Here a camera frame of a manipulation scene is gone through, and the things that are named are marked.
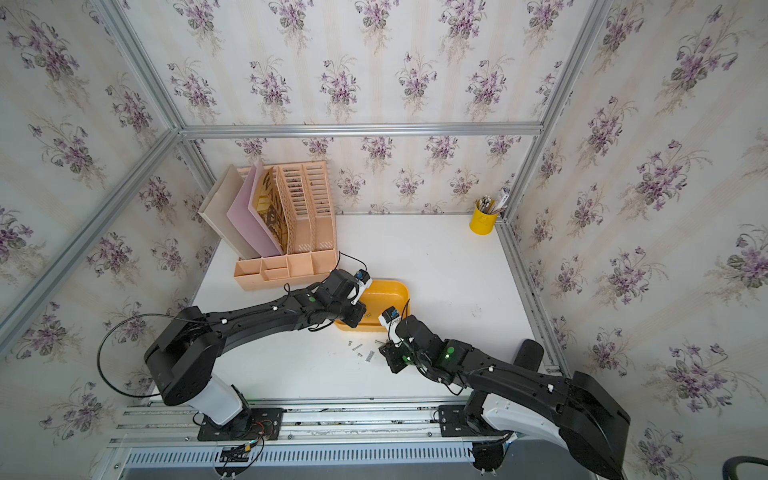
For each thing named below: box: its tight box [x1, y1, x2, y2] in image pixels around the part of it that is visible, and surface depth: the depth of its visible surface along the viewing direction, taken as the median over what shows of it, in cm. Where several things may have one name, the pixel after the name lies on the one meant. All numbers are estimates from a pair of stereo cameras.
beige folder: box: [198, 164, 261, 259], surface depth 88 cm
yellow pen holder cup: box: [469, 200, 498, 235], surface depth 112 cm
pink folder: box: [226, 161, 288, 258], surface depth 91 cm
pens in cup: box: [477, 194, 510, 215], surface depth 106 cm
